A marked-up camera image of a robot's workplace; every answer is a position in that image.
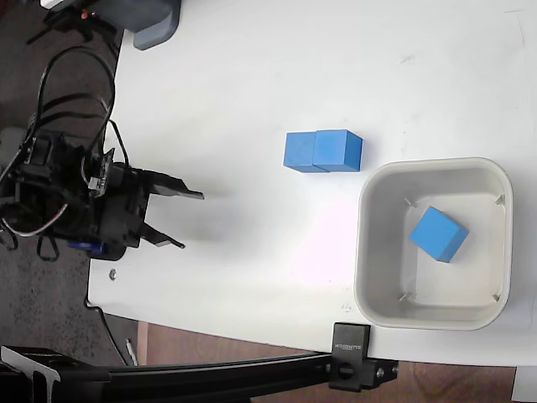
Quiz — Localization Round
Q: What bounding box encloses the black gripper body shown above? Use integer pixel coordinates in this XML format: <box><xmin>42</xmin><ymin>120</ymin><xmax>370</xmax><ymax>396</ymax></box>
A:
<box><xmin>96</xmin><ymin>163</ymin><xmax>153</xmax><ymax>249</ymax></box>

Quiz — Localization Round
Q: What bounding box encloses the blue cube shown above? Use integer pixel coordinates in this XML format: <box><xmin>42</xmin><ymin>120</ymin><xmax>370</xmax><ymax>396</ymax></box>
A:
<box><xmin>283</xmin><ymin>132</ymin><xmax>326</xmax><ymax>174</ymax></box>
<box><xmin>312</xmin><ymin>128</ymin><xmax>363</xmax><ymax>173</ymax></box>
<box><xmin>409</xmin><ymin>205</ymin><xmax>470</xmax><ymax>264</ymax></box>

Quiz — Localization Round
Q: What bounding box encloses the white square plastic bowl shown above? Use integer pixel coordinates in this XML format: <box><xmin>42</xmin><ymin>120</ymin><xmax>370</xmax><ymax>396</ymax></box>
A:
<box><xmin>353</xmin><ymin>156</ymin><xmax>514</xmax><ymax>331</ymax></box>

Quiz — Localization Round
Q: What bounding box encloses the gray stand base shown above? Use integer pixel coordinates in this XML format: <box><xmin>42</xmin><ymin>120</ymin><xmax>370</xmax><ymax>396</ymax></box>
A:
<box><xmin>94</xmin><ymin>0</ymin><xmax>181</xmax><ymax>51</ymax></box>

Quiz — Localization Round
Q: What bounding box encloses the black tripod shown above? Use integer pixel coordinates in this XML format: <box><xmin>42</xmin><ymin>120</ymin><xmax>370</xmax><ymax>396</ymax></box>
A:
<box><xmin>25</xmin><ymin>0</ymin><xmax>123</xmax><ymax>55</ymax></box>

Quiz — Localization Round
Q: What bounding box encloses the black table clamp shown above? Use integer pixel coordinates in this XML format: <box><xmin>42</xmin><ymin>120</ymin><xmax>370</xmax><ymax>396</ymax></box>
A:
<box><xmin>327</xmin><ymin>322</ymin><xmax>399</xmax><ymax>391</ymax></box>

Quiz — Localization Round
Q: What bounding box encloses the white panel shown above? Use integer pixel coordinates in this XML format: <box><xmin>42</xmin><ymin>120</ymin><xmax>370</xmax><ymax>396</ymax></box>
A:
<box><xmin>510</xmin><ymin>364</ymin><xmax>537</xmax><ymax>403</ymax></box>

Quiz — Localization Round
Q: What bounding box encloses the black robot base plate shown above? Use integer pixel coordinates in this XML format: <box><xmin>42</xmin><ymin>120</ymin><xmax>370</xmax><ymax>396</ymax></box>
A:
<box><xmin>68</xmin><ymin>239</ymin><xmax>128</xmax><ymax>260</ymax></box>

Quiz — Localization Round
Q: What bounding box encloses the black camera circuit board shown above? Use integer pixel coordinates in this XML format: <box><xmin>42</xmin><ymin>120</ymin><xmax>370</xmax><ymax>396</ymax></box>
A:
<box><xmin>85</xmin><ymin>146</ymin><xmax>117</xmax><ymax>199</ymax></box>

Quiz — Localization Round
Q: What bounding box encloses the small black cable loop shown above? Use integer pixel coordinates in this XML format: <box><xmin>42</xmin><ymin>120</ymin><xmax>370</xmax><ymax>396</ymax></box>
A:
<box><xmin>36</xmin><ymin>236</ymin><xmax>59</xmax><ymax>261</ymax></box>

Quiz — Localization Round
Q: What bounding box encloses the white servo wire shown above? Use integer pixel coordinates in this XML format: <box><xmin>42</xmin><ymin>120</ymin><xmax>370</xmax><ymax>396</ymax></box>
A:
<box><xmin>0</xmin><ymin>201</ymin><xmax>70</xmax><ymax>238</ymax></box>

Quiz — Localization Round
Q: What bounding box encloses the thin black floor cable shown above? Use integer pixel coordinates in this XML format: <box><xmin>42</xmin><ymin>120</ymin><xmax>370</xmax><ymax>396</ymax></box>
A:
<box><xmin>86</xmin><ymin>300</ymin><xmax>128</xmax><ymax>366</ymax></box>

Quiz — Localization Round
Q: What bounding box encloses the black looped cable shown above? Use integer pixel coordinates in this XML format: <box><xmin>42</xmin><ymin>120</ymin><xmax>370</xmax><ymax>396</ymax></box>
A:
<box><xmin>35</xmin><ymin>46</ymin><xmax>130</xmax><ymax>169</ymax></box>

